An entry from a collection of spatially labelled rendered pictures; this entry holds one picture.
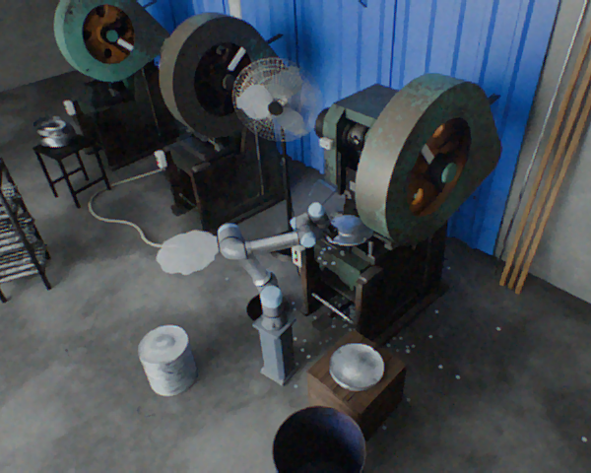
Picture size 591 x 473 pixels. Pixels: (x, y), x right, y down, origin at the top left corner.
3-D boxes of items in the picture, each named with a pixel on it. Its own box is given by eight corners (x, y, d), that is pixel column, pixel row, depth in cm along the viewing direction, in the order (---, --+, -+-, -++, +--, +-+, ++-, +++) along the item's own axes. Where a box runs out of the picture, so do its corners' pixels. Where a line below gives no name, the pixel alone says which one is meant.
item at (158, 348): (195, 348, 290) (195, 347, 289) (149, 373, 278) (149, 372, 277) (175, 319, 309) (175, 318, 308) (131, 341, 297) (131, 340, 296)
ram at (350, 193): (359, 221, 281) (360, 176, 262) (339, 210, 290) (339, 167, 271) (378, 208, 290) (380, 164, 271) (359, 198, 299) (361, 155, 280)
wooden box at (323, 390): (360, 449, 268) (361, 414, 246) (308, 407, 289) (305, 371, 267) (402, 401, 289) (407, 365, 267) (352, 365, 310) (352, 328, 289)
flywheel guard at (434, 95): (381, 274, 241) (393, 118, 189) (339, 248, 258) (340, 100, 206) (494, 189, 292) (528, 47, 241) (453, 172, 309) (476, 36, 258)
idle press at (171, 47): (210, 256, 402) (161, 35, 293) (154, 207, 463) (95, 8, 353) (343, 184, 476) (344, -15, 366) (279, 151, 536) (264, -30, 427)
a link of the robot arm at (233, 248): (219, 253, 239) (316, 232, 243) (217, 240, 247) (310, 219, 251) (224, 271, 246) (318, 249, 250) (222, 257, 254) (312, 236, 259)
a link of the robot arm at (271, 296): (264, 318, 272) (261, 302, 263) (260, 302, 282) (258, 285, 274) (285, 314, 273) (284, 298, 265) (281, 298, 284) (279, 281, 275)
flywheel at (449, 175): (431, 259, 262) (382, 210, 204) (401, 242, 274) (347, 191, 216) (505, 145, 261) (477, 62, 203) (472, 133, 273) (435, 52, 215)
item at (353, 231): (350, 252, 277) (350, 251, 276) (314, 231, 294) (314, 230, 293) (383, 230, 291) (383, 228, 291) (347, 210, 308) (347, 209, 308)
